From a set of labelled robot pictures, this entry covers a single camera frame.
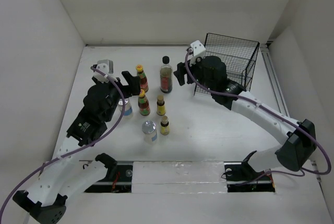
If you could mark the far small yellow bottle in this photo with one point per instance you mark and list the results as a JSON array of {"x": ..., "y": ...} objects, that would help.
[{"x": 161, "y": 105}]

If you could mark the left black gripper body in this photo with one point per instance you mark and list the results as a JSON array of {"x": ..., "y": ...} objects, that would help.
[{"x": 115, "y": 93}]

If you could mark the black wire rack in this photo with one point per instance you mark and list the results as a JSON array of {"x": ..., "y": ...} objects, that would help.
[{"x": 239, "y": 56}]

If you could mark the dark soy sauce bottle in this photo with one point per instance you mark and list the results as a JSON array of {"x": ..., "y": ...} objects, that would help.
[{"x": 166, "y": 75}]

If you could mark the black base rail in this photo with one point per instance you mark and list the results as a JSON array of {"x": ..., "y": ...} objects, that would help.
[{"x": 193, "y": 177}]

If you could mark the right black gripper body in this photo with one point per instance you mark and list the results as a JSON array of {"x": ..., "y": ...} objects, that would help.
[{"x": 197, "y": 71}]

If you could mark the near small yellow bottle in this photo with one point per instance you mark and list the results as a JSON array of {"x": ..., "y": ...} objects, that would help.
[{"x": 165, "y": 128}]

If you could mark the small yellow bottle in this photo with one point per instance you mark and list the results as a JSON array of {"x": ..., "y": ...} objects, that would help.
[
  {"x": 161, "y": 105},
  {"x": 165, "y": 128}
]

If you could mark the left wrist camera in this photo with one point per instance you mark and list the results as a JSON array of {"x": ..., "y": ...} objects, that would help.
[{"x": 106, "y": 67}]

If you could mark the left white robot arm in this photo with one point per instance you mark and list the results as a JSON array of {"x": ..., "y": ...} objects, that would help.
[{"x": 45, "y": 200}]

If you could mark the silver-lid jar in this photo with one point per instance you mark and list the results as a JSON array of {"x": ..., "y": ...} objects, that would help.
[
  {"x": 128, "y": 113},
  {"x": 150, "y": 132}
]

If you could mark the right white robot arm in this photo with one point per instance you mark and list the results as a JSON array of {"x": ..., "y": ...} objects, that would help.
[{"x": 296, "y": 139}]

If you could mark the red sauce bottle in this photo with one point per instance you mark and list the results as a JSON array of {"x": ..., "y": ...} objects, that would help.
[
  {"x": 143, "y": 78},
  {"x": 143, "y": 103}
]

